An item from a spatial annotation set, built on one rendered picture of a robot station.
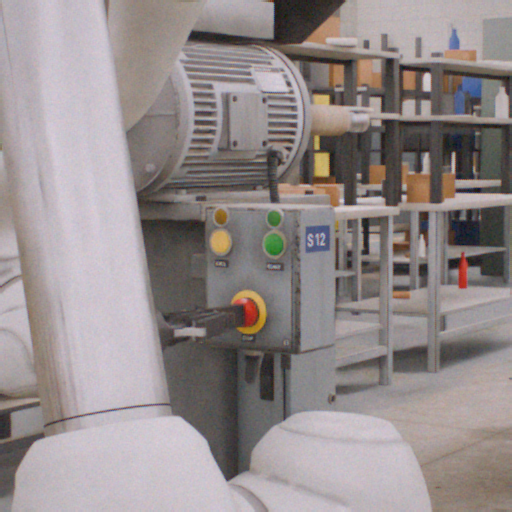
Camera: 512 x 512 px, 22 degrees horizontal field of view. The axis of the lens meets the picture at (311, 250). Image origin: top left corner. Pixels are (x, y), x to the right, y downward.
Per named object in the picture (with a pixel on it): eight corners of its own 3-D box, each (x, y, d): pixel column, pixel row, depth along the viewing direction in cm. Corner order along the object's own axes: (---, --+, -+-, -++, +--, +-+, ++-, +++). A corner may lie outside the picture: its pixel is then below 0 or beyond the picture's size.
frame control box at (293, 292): (270, 361, 211) (269, 198, 209) (387, 373, 199) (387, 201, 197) (172, 384, 191) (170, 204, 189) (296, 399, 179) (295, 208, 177)
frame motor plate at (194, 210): (219, 208, 241) (219, 187, 240) (330, 211, 228) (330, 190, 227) (82, 217, 211) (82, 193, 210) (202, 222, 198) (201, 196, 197)
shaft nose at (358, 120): (366, 136, 258) (348, 127, 260) (374, 115, 256) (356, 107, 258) (341, 135, 250) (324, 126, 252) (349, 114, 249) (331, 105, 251)
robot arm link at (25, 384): (140, 330, 152) (66, 266, 158) (44, 348, 139) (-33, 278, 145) (105, 405, 156) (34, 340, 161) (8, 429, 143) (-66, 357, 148)
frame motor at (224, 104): (202, 193, 237) (201, 47, 235) (329, 196, 223) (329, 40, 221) (38, 201, 203) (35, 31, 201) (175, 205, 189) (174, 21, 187)
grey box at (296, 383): (287, 469, 223) (287, 143, 219) (340, 477, 218) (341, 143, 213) (235, 488, 211) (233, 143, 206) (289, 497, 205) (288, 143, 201)
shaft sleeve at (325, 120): (343, 140, 250) (320, 128, 253) (353, 112, 248) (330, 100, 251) (289, 140, 235) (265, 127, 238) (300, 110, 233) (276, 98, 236)
